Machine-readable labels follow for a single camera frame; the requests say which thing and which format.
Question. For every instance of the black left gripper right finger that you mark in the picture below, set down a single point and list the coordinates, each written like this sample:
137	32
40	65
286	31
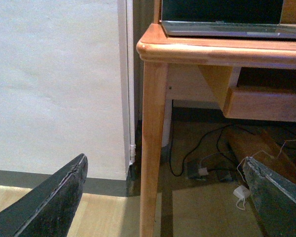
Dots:
274	198

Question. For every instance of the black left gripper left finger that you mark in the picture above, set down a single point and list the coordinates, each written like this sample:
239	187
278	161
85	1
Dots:
48	209

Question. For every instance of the white power adapter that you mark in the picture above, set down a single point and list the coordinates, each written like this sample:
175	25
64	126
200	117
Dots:
241	192

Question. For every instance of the power strip on floor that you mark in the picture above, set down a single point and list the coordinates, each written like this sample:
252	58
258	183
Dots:
193	171

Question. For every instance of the wooden desk drawer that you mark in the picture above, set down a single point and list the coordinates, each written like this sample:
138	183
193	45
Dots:
260	104

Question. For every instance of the wooden desk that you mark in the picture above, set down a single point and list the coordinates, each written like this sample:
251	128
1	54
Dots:
221	59

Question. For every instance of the grey open laptop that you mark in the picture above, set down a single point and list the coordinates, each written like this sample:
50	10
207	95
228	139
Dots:
225	18

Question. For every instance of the white wall conduit pipe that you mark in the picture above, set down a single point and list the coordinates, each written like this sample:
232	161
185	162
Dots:
130	64

